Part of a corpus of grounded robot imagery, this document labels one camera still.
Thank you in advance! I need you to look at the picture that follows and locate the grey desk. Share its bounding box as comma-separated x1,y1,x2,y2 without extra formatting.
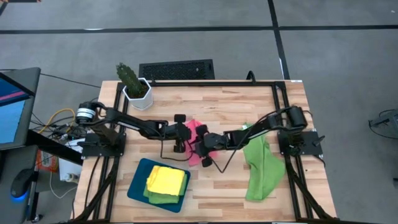
0,144,40,224

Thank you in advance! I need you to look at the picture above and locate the pink microfiber towel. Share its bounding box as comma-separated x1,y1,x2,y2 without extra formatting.
185,119,218,167

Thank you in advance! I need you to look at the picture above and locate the black floor cable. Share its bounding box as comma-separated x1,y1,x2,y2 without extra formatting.
39,72,102,89

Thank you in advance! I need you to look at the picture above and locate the black aluminium table frame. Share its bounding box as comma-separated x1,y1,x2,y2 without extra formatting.
67,79,343,224

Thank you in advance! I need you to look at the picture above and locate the white paper box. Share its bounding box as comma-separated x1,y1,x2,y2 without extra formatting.
58,138,86,183

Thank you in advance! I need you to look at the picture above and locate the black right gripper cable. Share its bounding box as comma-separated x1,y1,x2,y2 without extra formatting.
213,107,293,174

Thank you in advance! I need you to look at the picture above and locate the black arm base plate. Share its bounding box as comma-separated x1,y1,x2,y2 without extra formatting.
81,132,127,158
277,129,324,156

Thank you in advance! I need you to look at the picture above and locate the white power strip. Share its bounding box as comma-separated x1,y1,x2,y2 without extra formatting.
63,172,80,183

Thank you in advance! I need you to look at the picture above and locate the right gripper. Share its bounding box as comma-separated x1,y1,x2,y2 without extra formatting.
194,124,229,168

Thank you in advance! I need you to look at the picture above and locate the yellow cable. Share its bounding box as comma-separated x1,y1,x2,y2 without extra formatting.
37,107,77,135

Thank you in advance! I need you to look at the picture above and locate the white hexagonal plant pot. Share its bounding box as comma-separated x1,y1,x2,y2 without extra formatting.
122,77,154,111

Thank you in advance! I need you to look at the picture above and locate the black floor stand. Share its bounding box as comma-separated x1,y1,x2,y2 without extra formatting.
368,108,398,140

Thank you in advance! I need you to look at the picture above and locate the black desk support bar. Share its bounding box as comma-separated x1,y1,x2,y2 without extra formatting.
25,129,85,166

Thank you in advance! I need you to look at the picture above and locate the orange packet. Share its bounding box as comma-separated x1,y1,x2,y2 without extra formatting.
35,149,60,174

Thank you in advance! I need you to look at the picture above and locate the green cactus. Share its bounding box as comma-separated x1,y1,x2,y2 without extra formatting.
116,62,147,98

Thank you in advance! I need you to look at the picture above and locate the black computer mouse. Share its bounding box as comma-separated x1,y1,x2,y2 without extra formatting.
8,167,34,203

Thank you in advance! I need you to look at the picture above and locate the yellow microfiber towel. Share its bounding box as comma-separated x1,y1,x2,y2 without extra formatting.
146,165,187,197

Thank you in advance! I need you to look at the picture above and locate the black computer monitor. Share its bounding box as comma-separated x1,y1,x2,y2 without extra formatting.
0,67,42,151

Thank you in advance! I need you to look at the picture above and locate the blue plastic tray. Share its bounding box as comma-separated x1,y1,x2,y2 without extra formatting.
126,157,192,214

